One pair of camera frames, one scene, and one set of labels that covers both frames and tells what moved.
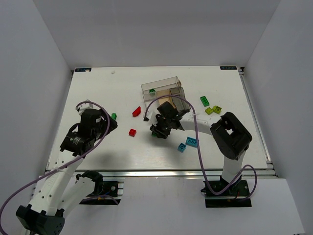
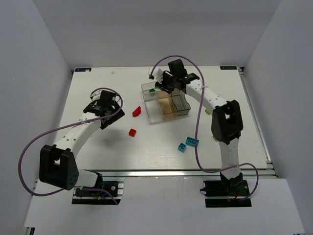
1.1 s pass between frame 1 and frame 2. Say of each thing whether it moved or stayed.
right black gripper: moved
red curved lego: stayed
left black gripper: moved
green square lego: stayed
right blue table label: stayed
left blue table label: stayed
